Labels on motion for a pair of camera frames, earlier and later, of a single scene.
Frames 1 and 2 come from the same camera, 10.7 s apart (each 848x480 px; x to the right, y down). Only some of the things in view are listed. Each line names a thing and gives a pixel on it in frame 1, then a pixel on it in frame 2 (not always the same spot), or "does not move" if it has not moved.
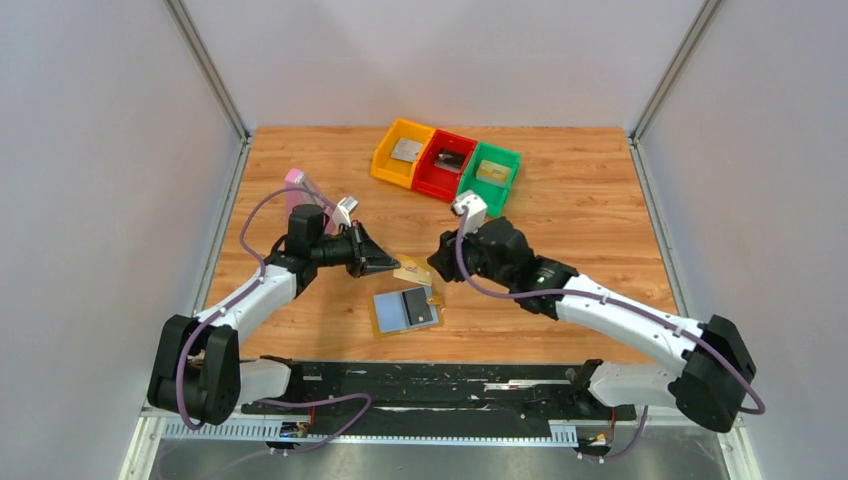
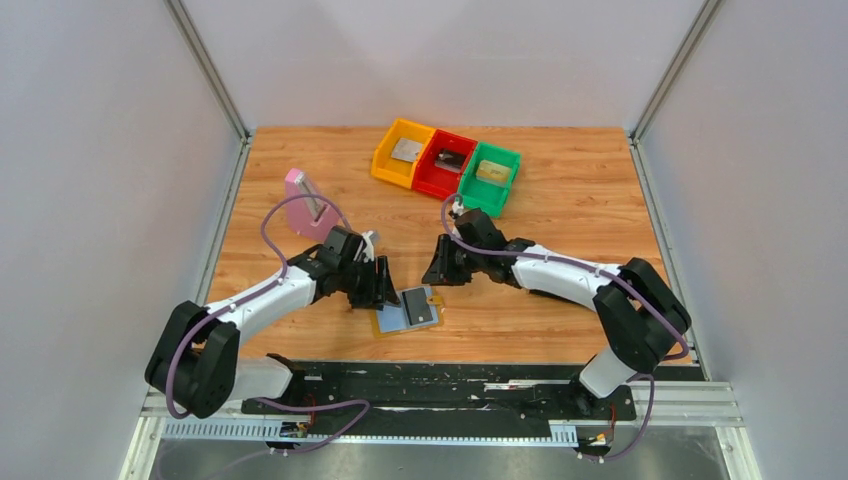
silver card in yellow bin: (406, 149) does not move
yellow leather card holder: (417, 306) -> (393, 318)
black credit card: (417, 307) does not move
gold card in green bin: (493, 173) does not move
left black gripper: (359, 249) -> (366, 287)
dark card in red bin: (449, 160) does not move
